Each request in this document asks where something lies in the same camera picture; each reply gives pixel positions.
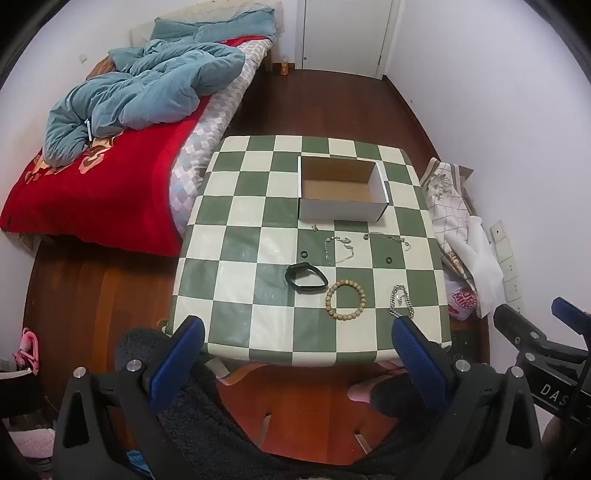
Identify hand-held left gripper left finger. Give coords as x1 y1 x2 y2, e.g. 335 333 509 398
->
54 315 206 480

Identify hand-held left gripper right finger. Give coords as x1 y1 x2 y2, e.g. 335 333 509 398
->
392 315 544 480

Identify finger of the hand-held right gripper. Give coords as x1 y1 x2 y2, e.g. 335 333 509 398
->
551 297 591 334
493 304 548 354

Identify thick silver chain bracelet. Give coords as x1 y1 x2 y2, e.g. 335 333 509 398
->
389 284 415 319

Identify thin silver chain necklace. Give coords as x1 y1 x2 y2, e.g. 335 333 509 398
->
363 232 413 253
322 235 356 265

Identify white cardboard box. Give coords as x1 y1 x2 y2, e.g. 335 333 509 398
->
298 155 390 223

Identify red white printed bag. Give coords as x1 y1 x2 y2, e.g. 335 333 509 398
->
446 283 479 322

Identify dark fleece pants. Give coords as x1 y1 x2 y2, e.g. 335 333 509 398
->
112 327 462 480

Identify white plastic bag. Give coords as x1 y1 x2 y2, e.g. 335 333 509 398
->
442 214 504 319

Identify green white checkered tablecloth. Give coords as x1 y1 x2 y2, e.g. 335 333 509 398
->
167 135 454 367

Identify black wristband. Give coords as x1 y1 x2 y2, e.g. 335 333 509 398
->
284 262 329 293

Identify patterned cloth bag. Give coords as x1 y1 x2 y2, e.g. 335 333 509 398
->
420 157 484 278

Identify pink fluffy slipper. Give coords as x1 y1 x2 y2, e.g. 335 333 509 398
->
8 426 57 472

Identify bed with red blanket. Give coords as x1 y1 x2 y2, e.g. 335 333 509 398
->
0 36 273 257

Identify grey checkered bed sheet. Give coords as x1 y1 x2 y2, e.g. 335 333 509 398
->
168 39 273 236

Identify blue duvet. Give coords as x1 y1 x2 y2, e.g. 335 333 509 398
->
43 4 278 168

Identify brown cushion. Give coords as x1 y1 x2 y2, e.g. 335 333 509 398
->
89 55 119 79

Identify white door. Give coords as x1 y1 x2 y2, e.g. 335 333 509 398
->
295 0 402 79

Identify white wall socket strip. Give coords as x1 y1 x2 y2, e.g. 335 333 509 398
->
489 220 527 315

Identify wooden bead bracelet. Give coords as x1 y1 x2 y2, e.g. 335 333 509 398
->
325 279 367 323

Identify wooden bed frame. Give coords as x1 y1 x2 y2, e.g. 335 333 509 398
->
262 0 284 73

